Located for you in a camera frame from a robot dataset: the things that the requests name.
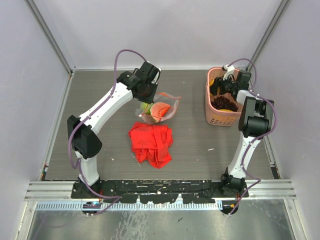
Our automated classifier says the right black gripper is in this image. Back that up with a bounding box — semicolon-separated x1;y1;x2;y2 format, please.
207;72;238;96

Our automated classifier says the dark purple grapes toy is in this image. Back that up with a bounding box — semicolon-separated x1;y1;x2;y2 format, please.
210;96;238;112

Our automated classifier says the green custard apple toy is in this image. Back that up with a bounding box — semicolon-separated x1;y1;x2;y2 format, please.
140;102;153;115

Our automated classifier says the clear zip bag orange zipper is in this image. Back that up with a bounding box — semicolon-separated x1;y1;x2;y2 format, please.
135;92;181;125

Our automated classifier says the watermelon slice toy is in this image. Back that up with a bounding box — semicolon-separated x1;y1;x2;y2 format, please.
150;102;171;123

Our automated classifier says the pink plastic basket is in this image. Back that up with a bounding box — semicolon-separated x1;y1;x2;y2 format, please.
205;67;252;127

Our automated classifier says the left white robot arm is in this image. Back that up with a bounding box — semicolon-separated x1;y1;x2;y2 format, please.
67;61;161;198

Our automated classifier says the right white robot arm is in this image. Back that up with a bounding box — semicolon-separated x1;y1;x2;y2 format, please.
205;66;276;197

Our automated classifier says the red crumpled cloth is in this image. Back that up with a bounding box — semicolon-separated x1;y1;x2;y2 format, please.
128;122;174;169

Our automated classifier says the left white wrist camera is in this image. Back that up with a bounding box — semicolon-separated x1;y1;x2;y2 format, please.
151;68;162;85

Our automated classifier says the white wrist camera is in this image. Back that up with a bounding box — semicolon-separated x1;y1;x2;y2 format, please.
222;64;238;81
151;68;162;85

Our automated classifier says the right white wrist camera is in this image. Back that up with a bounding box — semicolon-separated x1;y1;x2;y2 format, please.
222;64;238;81

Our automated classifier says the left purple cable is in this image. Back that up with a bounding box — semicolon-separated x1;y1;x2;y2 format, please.
68;49;148;216

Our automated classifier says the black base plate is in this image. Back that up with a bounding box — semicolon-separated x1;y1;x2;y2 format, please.
71;179;250;204

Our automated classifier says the slotted cable duct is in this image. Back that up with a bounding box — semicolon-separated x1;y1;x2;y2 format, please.
35;201;223;211

